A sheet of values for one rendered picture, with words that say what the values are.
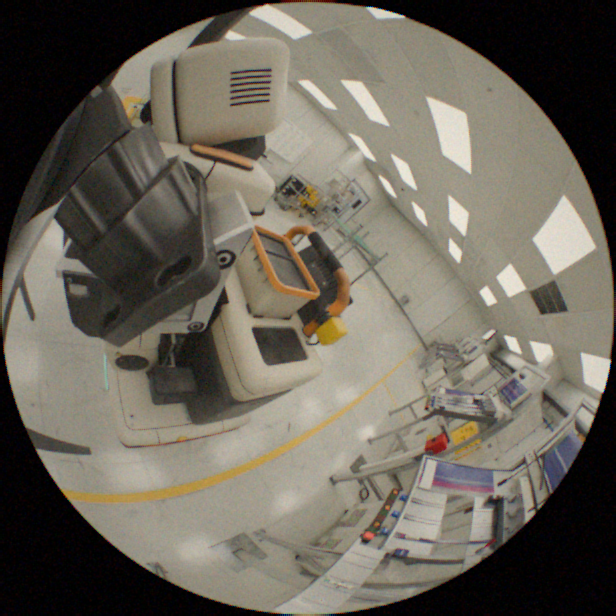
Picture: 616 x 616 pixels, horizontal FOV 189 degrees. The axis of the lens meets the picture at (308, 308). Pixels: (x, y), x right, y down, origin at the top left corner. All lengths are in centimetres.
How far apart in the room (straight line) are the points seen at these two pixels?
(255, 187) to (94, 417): 112
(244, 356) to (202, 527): 101
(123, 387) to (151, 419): 16
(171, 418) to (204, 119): 85
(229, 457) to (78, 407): 86
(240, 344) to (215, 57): 47
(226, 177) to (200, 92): 11
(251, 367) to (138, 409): 57
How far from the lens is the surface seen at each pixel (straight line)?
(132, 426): 84
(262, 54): 24
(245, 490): 125
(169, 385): 55
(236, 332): 44
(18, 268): 53
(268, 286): 43
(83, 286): 33
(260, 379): 41
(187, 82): 23
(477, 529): 110
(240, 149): 29
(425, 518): 99
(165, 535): 122
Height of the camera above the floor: 112
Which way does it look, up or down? 27 degrees down
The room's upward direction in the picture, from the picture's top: 49 degrees clockwise
